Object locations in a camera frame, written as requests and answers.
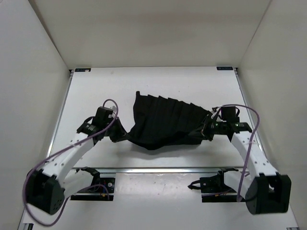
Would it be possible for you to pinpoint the left blue table label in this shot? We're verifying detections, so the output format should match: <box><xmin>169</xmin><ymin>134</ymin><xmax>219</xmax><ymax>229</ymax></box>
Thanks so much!
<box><xmin>74</xmin><ymin>68</ymin><xmax>91</xmax><ymax>72</ymax></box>

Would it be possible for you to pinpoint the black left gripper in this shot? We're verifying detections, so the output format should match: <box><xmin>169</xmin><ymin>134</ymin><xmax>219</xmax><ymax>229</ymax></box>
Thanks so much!
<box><xmin>105</xmin><ymin>115</ymin><xmax>131</xmax><ymax>141</ymax></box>

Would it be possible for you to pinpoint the aluminium table rail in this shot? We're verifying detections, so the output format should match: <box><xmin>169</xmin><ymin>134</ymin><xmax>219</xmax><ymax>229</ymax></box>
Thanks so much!
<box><xmin>71</xmin><ymin>167</ymin><xmax>240</xmax><ymax>174</ymax></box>

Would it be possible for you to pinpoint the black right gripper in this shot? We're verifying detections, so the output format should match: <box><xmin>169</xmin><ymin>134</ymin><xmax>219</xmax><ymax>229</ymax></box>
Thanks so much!
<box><xmin>189</xmin><ymin>115</ymin><xmax>226</xmax><ymax>142</ymax></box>

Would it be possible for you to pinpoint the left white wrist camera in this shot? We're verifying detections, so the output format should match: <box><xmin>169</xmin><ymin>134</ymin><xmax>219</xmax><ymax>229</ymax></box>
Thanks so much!
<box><xmin>109</xmin><ymin>105</ymin><xmax>118</xmax><ymax>114</ymax></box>

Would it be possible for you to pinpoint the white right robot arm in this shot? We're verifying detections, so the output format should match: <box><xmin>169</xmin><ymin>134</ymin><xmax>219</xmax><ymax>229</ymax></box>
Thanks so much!
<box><xmin>200</xmin><ymin>104</ymin><xmax>291</xmax><ymax>215</ymax></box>

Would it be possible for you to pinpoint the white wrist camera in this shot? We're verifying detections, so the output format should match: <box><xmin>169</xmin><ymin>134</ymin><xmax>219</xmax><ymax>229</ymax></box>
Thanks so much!
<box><xmin>109</xmin><ymin>105</ymin><xmax>118</xmax><ymax>114</ymax></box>
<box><xmin>211</xmin><ymin>106</ymin><xmax>221</xmax><ymax>120</ymax></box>

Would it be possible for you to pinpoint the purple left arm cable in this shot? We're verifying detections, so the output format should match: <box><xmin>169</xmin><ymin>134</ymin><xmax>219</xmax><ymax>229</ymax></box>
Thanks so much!
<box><xmin>22</xmin><ymin>99</ymin><xmax>119</xmax><ymax>226</ymax></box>

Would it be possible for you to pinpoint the blue table label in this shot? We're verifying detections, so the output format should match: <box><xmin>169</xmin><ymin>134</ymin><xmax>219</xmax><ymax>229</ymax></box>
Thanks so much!
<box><xmin>216</xmin><ymin>66</ymin><xmax>234</xmax><ymax>71</ymax></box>
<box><xmin>74</xmin><ymin>68</ymin><xmax>91</xmax><ymax>72</ymax></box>

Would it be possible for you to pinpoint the right blue table label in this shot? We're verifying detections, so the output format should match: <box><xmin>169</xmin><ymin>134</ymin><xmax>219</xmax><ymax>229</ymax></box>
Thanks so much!
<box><xmin>216</xmin><ymin>66</ymin><xmax>234</xmax><ymax>71</ymax></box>

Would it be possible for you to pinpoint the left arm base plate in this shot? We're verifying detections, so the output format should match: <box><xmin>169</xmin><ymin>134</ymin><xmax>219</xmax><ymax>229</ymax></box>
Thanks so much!
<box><xmin>70</xmin><ymin>173</ymin><xmax>116</xmax><ymax>201</ymax></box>

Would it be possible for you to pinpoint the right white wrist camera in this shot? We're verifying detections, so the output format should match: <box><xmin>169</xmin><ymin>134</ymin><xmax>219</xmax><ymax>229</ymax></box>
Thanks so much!
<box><xmin>211</xmin><ymin>106</ymin><xmax>221</xmax><ymax>120</ymax></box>

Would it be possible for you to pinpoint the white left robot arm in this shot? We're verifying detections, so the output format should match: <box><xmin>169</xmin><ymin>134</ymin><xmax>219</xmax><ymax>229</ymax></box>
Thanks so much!
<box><xmin>23</xmin><ymin>106</ymin><xmax>127</xmax><ymax>215</ymax></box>

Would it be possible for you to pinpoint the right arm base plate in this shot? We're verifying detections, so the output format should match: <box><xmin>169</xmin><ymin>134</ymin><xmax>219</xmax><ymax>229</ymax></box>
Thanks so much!
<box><xmin>188</xmin><ymin>168</ymin><xmax>245</xmax><ymax>203</ymax></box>

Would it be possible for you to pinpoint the black pleated skirt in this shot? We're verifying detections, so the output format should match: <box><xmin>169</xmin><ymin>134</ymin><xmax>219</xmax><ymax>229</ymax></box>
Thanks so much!
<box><xmin>128</xmin><ymin>91</ymin><xmax>212</xmax><ymax>150</ymax></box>

